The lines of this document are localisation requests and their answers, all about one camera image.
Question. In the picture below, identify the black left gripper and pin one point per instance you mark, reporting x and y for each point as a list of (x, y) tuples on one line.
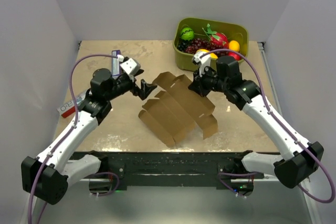
[(145, 88)]

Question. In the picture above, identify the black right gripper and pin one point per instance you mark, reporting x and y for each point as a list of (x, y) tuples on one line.
[(197, 85)]

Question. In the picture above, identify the brown cardboard paper box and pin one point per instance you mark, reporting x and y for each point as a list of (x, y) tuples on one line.
[(175, 111)]

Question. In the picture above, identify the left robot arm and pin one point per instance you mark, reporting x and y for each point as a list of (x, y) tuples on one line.
[(49, 175)]

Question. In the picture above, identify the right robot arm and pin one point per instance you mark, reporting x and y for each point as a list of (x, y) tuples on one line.
[(298, 157)]

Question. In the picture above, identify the purple toothpaste box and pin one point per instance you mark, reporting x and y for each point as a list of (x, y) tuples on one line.
[(115, 64)]

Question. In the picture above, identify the red white toothpaste box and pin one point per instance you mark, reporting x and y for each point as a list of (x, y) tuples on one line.
[(68, 108)]

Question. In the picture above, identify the dark red toy grapes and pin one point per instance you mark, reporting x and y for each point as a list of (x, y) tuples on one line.
[(194, 45)]

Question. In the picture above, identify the red toy apple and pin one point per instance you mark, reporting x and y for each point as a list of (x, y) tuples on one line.
[(234, 55)]

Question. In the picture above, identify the dark blue toy grapes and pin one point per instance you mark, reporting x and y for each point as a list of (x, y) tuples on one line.
[(182, 45)]

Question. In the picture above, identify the pink toy dragon fruit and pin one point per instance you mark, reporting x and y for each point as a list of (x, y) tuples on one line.
[(217, 38)]

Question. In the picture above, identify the orange toy fruit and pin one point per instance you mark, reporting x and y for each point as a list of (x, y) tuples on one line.
[(234, 46)]

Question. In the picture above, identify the green toy fruit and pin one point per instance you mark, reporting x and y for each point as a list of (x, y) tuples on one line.
[(187, 34)]

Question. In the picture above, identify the green plastic bin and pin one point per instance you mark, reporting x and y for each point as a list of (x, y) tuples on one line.
[(232, 31)]

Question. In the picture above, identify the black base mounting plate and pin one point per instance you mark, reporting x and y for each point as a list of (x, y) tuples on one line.
[(169, 169)]

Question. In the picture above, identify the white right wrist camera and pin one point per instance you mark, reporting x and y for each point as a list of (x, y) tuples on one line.
[(202, 58)]

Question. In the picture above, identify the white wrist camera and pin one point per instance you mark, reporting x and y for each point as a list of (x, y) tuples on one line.
[(202, 58), (128, 65)]

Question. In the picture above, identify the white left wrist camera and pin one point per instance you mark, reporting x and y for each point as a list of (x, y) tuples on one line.
[(128, 65)]

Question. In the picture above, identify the aluminium frame rail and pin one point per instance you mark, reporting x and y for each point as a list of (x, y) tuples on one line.
[(261, 46)]

